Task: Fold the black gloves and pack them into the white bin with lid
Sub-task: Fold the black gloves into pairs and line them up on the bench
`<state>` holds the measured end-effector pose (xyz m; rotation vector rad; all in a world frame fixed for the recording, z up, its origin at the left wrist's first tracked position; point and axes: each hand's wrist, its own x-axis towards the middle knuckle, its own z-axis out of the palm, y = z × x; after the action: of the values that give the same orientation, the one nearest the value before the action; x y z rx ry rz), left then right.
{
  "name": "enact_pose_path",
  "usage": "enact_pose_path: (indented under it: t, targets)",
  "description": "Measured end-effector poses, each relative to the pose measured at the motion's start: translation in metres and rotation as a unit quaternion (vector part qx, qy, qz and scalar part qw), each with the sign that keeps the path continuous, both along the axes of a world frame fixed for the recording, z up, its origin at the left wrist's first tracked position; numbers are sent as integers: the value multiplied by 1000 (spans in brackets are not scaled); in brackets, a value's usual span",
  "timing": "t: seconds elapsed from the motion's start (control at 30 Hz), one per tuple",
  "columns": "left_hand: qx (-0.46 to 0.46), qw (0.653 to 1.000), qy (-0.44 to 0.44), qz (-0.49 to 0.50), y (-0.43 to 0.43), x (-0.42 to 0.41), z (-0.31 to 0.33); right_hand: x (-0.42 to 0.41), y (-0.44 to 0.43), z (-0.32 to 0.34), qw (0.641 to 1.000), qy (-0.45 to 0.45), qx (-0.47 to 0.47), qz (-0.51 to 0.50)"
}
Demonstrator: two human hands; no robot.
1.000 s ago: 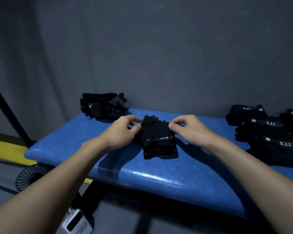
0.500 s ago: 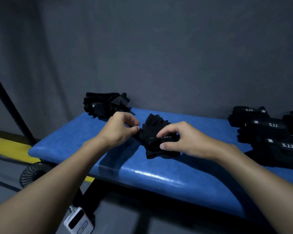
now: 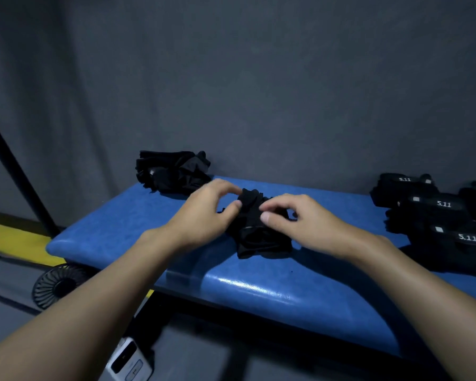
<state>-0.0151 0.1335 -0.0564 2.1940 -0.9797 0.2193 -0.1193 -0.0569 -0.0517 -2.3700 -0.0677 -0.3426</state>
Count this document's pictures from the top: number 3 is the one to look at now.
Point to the person's right hand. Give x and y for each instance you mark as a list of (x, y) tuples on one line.
[(317, 230)]

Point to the person's left hand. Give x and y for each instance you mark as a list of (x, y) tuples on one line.
[(198, 222)]

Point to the pile of black gloves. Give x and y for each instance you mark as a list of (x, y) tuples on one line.
[(170, 174)]

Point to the person's left forearm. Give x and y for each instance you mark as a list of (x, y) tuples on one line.
[(75, 317)]

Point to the person's right forearm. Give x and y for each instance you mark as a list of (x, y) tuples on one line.
[(428, 305)]

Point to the white power bank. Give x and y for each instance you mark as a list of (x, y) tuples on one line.
[(127, 357)]

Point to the black floor fan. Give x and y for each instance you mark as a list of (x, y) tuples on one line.
[(57, 285)]

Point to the yellow floor mat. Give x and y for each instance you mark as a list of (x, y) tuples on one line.
[(16, 243)]

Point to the black metal pole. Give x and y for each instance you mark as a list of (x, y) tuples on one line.
[(16, 174)]

